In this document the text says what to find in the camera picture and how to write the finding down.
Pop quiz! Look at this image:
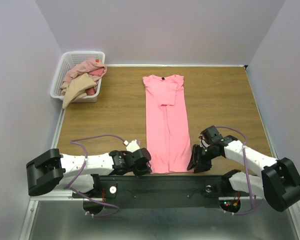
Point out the bright pink t shirt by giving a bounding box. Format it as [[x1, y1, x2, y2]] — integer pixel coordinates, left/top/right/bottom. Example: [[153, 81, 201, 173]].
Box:
[[142, 75, 192, 174]]

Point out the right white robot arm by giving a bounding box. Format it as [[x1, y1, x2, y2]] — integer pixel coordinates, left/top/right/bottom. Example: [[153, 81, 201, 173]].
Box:
[[187, 125, 300, 212]]

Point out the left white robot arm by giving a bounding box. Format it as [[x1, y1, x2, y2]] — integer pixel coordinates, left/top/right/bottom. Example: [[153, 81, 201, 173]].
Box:
[[26, 148, 151, 197]]

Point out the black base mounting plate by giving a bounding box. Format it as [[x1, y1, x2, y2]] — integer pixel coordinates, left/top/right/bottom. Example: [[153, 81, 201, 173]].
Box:
[[86, 174, 236, 209]]

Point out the beige t shirt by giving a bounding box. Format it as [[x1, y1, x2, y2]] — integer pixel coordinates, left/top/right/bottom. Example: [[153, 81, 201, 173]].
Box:
[[60, 73, 97, 109]]

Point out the red t shirt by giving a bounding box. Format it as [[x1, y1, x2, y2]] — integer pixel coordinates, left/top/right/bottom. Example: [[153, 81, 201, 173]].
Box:
[[86, 64, 107, 96]]

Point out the dusty pink t shirt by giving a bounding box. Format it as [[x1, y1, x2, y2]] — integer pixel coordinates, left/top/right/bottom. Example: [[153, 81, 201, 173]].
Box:
[[63, 58, 104, 83]]

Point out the white plastic laundry basket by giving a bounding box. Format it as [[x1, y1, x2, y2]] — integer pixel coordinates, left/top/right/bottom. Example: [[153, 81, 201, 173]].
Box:
[[50, 50, 106, 101]]

